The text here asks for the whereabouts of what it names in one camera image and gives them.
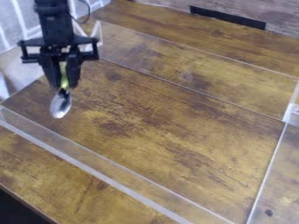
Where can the green handled metal spoon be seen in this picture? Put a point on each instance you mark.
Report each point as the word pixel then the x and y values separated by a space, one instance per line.
pixel 61 102

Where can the clear acrylic right barrier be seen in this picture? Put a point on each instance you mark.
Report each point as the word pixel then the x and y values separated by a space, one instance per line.
pixel 277 204

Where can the clear acrylic barrier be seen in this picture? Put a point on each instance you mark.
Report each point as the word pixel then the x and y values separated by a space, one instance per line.
pixel 277 204
pixel 164 200

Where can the clear acrylic triangular bracket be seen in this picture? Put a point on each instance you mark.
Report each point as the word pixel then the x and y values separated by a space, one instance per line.
pixel 90 32

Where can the clear acrylic front barrier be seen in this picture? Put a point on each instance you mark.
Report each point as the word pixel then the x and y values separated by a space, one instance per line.
pixel 164 200

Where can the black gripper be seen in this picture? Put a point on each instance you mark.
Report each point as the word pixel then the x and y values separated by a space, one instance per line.
pixel 59 44

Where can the black strip on back wall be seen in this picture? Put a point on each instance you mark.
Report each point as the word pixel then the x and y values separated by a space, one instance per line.
pixel 229 17

